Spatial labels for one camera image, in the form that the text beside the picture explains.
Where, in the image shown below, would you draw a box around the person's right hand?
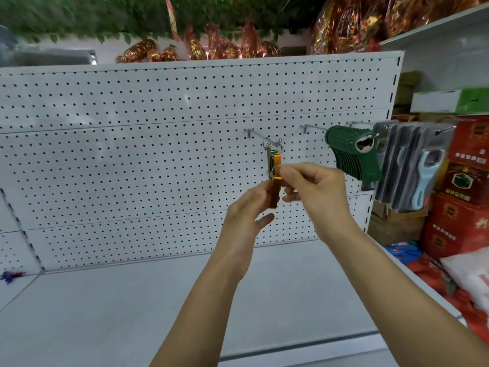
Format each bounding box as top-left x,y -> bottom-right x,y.
281,162 -> 360,244

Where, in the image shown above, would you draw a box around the person's left hand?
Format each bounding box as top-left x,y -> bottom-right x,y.
220,185 -> 276,266

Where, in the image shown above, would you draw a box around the orange bottle opener keychain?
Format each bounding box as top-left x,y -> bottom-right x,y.
267,164 -> 283,210

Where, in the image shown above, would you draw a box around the person's right forearm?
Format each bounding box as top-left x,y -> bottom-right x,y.
320,222 -> 489,367

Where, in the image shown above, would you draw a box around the person's left forearm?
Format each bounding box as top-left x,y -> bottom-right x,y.
149,253 -> 256,367

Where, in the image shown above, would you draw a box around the row of green bottle openers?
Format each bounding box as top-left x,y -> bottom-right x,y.
325,125 -> 384,184

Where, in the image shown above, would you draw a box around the brown cardboard box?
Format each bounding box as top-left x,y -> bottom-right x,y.
368,199 -> 429,247

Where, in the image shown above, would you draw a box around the row of packaged blue openers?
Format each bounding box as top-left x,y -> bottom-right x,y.
361,120 -> 456,214

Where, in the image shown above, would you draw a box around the blue printed packet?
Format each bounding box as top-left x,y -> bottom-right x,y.
384,242 -> 423,265

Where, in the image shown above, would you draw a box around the white pegboard panel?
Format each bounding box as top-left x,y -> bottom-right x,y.
0,50 -> 405,272

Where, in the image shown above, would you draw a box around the red plastic bag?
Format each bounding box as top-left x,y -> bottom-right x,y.
405,253 -> 489,342

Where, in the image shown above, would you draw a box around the red gold foil decoration cluster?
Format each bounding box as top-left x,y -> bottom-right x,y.
184,21 -> 282,61

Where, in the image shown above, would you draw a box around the large red gift box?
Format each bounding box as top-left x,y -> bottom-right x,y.
421,192 -> 489,261

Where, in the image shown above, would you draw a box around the red gift box green label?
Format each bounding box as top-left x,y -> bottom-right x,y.
439,161 -> 489,206

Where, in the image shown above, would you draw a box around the white shelf board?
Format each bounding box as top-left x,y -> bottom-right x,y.
0,239 -> 467,367

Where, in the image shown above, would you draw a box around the green and white box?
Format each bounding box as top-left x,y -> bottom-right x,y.
410,87 -> 489,114

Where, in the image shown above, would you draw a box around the large red gold foil decorations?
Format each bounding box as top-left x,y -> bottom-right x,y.
309,0 -> 489,55

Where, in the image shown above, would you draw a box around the white plastic bag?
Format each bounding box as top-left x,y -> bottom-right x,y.
439,246 -> 489,314

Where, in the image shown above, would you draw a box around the small red gold foil decorations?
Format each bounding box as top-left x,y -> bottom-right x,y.
115,39 -> 181,64

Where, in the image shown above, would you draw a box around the red hanging banner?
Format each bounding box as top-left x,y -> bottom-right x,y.
164,0 -> 180,43

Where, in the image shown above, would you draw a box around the green artificial leaf garland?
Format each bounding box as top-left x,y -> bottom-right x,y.
0,0 -> 327,45

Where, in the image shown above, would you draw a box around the small blue scrap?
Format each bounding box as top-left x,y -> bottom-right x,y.
0,270 -> 26,284

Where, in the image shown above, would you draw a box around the bunch of hanging keychain openers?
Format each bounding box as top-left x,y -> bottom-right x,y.
263,138 -> 285,179

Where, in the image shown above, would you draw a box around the white wall shelf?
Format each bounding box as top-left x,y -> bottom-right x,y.
379,1 -> 489,93

